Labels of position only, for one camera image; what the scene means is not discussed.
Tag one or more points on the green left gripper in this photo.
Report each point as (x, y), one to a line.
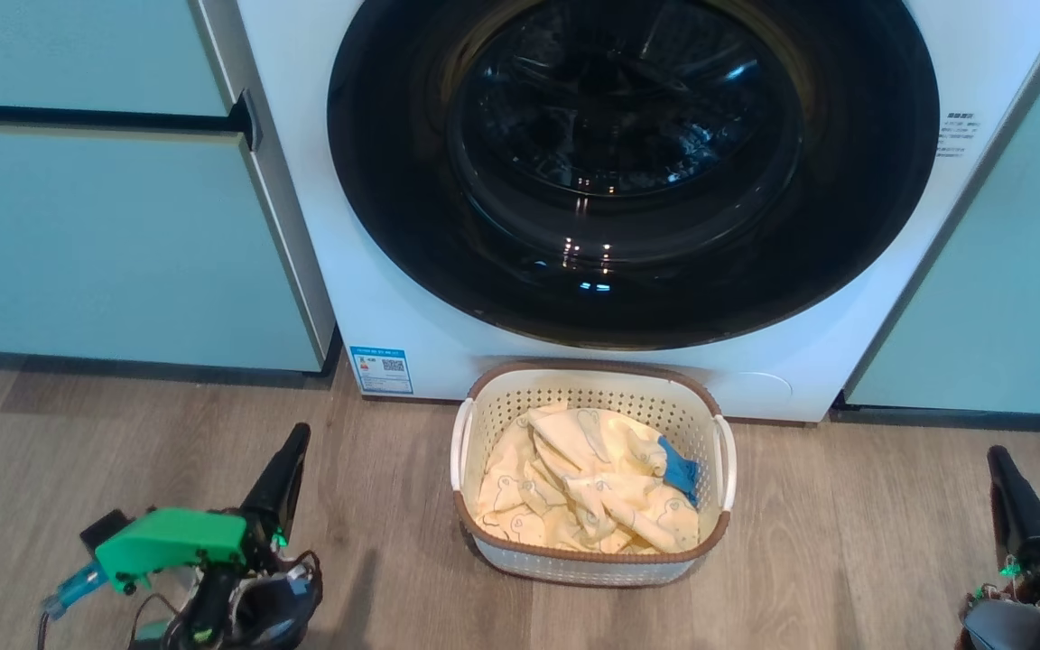
(172, 537)

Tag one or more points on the washing machine door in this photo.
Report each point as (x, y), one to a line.
(863, 181)

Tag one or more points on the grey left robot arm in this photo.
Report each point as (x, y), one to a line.
(267, 614)

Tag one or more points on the white front-load washing machine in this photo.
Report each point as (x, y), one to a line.
(394, 271)

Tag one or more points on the blue energy label sticker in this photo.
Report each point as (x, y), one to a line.
(382, 370)

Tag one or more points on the teal cabinet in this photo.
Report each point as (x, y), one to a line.
(1007, 298)
(105, 244)

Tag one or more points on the round drain filter cover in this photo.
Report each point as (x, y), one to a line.
(768, 388)

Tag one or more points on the cream perforated laundry basket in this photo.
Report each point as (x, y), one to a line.
(592, 564)

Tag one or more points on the printed text label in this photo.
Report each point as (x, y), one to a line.
(959, 135)

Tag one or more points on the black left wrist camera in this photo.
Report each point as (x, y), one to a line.
(105, 531)

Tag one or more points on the teal left camera connector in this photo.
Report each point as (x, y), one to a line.
(76, 589)

